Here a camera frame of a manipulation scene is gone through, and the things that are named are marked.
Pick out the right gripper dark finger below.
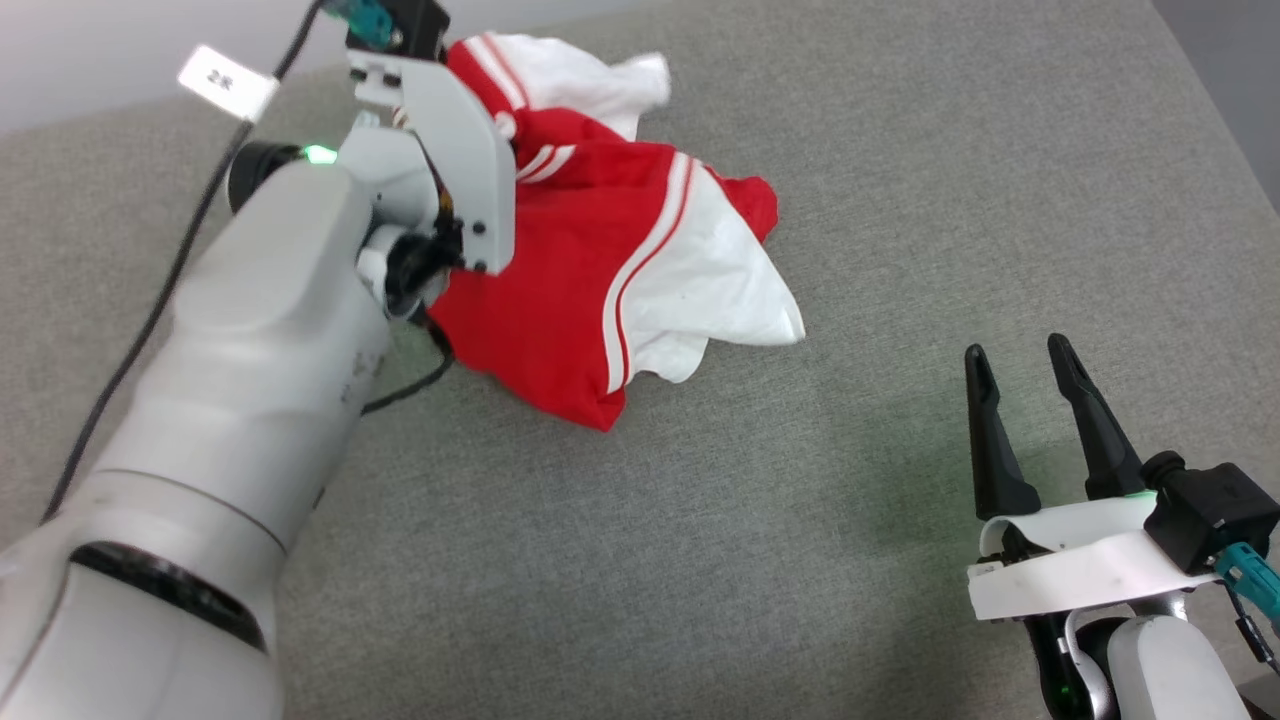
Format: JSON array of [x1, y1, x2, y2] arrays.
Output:
[[1046, 333, 1147, 502], [964, 343, 1043, 522]]

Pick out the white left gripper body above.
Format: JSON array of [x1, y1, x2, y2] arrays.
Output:
[[347, 50, 518, 277]]

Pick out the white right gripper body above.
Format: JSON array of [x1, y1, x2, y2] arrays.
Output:
[[966, 493, 1225, 622]]

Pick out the red white basketball jersey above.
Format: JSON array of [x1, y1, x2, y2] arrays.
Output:
[[395, 33, 807, 433]]

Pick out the grey fabric sofa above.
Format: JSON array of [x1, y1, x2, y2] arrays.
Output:
[[0, 0, 1280, 720]]

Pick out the teal right camera connector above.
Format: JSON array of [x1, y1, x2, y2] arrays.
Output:
[[1214, 543, 1280, 613]]

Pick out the teal camera connector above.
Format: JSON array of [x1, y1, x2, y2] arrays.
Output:
[[325, 0, 398, 48], [1214, 543, 1280, 613]]

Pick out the teal left camera connector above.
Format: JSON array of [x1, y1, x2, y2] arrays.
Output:
[[325, 0, 398, 48]]

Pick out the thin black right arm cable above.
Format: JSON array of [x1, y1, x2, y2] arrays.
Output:
[[1224, 580, 1280, 673]]

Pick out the white paper cable tag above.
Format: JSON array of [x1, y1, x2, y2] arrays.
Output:
[[177, 44, 280, 124]]

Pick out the long black left arm cable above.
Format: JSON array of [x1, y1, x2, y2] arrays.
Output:
[[38, 0, 326, 525]]

